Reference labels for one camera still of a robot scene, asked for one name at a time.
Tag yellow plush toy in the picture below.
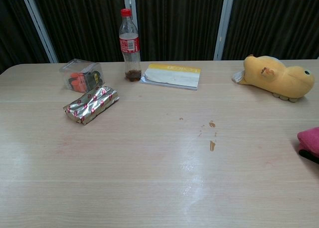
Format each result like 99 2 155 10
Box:
232 54 316 104

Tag black pleated curtain panel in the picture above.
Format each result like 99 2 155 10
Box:
29 0 131 63
134 0 226 62
221 0 319 61
0 0 50 74

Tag clear plastic box orange items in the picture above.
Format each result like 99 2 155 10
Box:
59 59 105 93

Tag yellow and white notepad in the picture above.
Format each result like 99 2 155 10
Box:
139 63 202 91

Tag silver foil snack packet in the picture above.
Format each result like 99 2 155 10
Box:
63 86 120 126

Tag pink microfibre cloth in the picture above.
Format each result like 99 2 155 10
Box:
297 126 319 164

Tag brown liquid spill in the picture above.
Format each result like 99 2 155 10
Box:
178 117 217 153

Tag cola bottle with red cap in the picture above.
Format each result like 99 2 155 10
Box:
118 8 142 83

